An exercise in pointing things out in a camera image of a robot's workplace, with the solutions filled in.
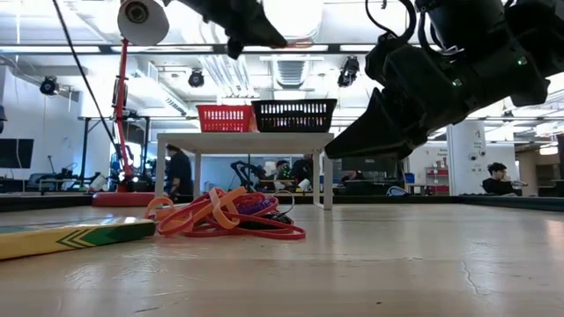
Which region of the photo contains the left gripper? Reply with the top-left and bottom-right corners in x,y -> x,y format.
175,0 -> 288,60

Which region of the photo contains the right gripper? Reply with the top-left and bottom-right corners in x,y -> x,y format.
324,55 -> 480,160

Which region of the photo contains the red rubber band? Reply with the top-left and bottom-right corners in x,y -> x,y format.
182,212 -> 308,241
156,191 -> 212,239

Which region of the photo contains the purple spiral hair tie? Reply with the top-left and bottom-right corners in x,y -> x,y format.
237,195 -> 279,217

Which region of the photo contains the black spiral hair tie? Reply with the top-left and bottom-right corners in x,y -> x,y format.
240,214 -> 294,231

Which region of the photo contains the pale orange wide rubber band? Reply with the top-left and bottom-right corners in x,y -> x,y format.
206,184 -> 248,231

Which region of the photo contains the yellow green crayon box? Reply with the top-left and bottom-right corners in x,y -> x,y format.
0,217 -> 157,262

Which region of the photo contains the black computer monitor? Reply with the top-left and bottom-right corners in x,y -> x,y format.
341,158 -> 397,173

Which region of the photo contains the person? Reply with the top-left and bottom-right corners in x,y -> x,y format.
273,159 -> 293,182
290,154 -> 315,191
165,144 -> 194,204
482,161 -> 525,197

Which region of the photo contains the black ceiling spotlight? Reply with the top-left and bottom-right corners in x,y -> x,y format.
39,75 -> 60,97
188,69 -> 206,89
337,55 -> 361,88

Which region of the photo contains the black plastic basket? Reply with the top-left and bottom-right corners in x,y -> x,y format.
250,99 -> 338,134

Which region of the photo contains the red storage cart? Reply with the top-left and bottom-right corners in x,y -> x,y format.
425,165 -> 450,196

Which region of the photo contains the red plastic basket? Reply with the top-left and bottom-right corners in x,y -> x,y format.
197,104 -> 257,134

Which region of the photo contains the white column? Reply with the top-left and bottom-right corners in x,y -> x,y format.
446,121 -> 487,196

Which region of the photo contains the white perforated shelf riser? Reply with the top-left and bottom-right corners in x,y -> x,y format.
153,132 -> 335,210

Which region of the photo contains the white bottle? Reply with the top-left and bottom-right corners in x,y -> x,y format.
87,173 -> 109,194

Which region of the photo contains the silver ventilation duct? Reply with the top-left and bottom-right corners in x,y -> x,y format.
263,0 -> 325,90

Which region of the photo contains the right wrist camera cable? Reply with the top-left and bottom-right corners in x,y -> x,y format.
364,0 -> 418,45

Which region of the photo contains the black aluminium table frame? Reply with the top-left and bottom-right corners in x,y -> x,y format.
0,192 -> 564,213

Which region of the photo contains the black wall screen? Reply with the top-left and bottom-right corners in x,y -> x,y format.
0,138 -> 35,170

